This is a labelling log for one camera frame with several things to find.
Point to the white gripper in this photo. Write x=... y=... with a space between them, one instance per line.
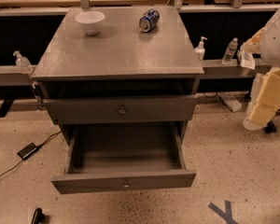
x=276 y=46

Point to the grey drawer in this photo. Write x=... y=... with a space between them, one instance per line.
x=126 y=156
x=121 y=109

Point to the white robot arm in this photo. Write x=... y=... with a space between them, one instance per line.
x=272 y=55

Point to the grey wooden drawer cabinet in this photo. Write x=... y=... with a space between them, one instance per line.
x=121 y=40

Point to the grey top drawer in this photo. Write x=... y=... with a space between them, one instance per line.
x=121 y=109

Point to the black stand leg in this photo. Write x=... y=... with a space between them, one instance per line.
x=270 y=128

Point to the white box on floor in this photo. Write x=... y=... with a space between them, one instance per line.
x=231 y=102

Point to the crumpled white packet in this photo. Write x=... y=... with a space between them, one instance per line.
x=246 y=59

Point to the clear water bottle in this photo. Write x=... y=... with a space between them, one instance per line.
x=230 y=51

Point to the white pump bottle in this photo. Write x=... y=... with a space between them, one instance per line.
x=200 y=50

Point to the blue soda can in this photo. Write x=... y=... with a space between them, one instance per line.
x=149 y=20

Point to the white ceramic bowl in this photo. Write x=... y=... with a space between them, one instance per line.
x=90 y=22

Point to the black power adapter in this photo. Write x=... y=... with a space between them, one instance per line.
x=27 y=151

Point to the clear pump bottle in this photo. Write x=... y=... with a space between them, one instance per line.
x=23 y=63

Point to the black object on floor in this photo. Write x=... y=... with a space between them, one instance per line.
x=38 y=216

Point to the grey long bench rail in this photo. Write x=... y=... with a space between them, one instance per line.
x=82 y=70

